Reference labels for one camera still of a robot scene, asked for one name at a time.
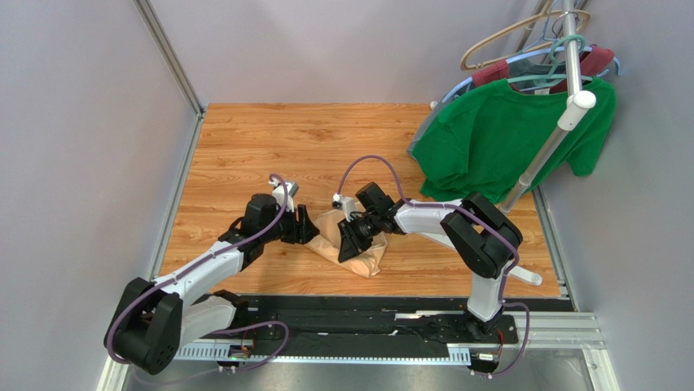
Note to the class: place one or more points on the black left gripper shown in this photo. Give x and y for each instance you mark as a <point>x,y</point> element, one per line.
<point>302,231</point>

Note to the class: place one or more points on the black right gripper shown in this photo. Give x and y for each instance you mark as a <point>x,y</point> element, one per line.
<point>359,230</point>

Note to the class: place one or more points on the beige cloth napkin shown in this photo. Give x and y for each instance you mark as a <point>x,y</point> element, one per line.
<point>327,245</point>

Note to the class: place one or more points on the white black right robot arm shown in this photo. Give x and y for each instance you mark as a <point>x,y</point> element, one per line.
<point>485,239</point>

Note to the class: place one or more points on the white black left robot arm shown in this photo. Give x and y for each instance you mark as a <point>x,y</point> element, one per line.
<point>200,276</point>

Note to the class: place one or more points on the green t-shirt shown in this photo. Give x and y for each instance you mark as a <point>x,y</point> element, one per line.
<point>485,139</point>

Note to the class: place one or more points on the light blue hanger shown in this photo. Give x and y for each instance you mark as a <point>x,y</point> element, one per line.
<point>515,59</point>

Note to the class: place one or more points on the silver white clothes rack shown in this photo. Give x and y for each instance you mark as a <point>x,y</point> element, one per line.
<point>548,22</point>

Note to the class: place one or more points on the teal plastic hanger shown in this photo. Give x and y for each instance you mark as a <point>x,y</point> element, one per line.
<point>564,56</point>

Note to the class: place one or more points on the red garment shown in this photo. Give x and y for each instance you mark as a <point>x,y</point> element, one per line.
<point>591,62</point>

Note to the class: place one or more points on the aluminium front rail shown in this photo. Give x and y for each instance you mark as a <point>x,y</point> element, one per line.
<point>228,329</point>

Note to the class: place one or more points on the aluminium frame rail left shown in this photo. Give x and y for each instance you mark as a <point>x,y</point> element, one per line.
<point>161,39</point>

